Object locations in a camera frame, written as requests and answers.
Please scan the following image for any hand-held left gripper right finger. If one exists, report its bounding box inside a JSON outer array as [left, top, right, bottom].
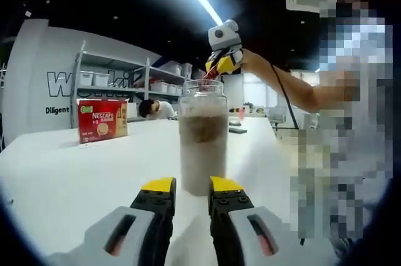
[[209, 175, 301, 266]]

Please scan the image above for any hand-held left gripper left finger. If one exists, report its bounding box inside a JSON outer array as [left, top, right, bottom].
[[83, 176, 177, 266]]

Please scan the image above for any red coffee pouch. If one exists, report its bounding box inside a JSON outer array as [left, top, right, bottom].
[[195, 67, 222, 92]]

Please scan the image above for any red coffee box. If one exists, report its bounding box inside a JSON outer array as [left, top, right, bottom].
[[76, 98, 130, 145]]

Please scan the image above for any person's right hand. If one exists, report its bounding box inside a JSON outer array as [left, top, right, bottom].
[[240, 48, 271, 75]]

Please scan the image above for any grey metal storage shelf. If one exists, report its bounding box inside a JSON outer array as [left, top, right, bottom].
[[73, 39, 195, 129]]

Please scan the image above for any row of white storage bins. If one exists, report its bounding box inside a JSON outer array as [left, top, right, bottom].
[[80, 62, 194, 96]]

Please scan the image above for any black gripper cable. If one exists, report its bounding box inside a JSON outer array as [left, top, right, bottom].
[[269, 64, 298, 131]]

